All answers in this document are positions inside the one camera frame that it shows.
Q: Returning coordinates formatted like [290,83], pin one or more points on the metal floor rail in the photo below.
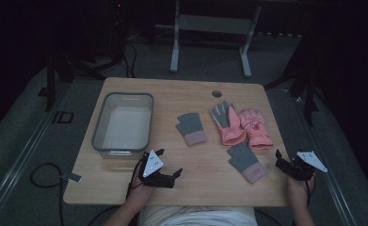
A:
[326,179]
[18,163]

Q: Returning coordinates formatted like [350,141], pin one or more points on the person's right hand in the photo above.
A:
[299,190]

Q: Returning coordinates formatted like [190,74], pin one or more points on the black floor bracket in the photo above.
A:
[63,117]

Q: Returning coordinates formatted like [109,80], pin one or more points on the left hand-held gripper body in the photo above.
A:
[153,164]

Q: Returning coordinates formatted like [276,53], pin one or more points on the pink ski glove grey palm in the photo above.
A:
[230,125]

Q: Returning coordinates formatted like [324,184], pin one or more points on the person's white shirt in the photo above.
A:
[197,217]

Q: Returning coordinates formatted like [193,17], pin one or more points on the grey tape piece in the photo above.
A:
[72,177]

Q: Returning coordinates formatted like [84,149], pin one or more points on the grey plastic bin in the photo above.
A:
[125,127]

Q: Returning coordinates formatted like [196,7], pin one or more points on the pink ski glove red print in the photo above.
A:
[255,127]

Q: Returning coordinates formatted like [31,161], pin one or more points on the grey pink sock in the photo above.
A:
[191,127]

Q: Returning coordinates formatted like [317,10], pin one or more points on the grey knit glove pink cuff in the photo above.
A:
[244,160]

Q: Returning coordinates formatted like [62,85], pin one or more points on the black metal stand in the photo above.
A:
[51,81]
[308,94]

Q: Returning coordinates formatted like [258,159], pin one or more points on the person's left hand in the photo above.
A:
[140,190]

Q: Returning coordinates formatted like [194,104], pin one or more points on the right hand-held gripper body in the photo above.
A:
[310,160]

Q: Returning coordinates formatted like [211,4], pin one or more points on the white metal desk frame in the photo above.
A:
[214,24]

